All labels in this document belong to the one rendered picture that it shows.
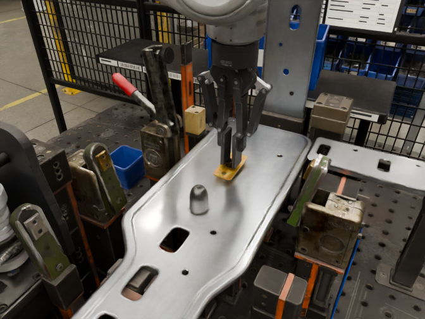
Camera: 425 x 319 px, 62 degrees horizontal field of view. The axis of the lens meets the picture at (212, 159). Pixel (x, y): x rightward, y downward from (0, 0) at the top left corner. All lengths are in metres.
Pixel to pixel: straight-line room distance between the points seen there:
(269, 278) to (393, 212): 0.69
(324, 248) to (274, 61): 0.44
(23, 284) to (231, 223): 0.32
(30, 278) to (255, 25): 0.50
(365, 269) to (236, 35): 0.66
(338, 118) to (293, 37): 0.20
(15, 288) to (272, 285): 0.37
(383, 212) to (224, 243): 0.68
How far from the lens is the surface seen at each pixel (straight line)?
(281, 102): 0.89
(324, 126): 0.85
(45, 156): 0.57
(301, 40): 0.83
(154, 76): 0.66
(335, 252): 0.62
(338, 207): 0.57
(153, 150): 0.74
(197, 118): 0.75
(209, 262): 0.53
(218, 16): 0.34
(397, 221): 1.13
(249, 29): 0.53
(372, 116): 0.92
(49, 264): 0.55
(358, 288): 0.93
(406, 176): 0.77
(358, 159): 0.78
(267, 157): 0.73
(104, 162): 0.60
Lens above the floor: 1.41
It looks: 35 degrees down
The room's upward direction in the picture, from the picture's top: straight up
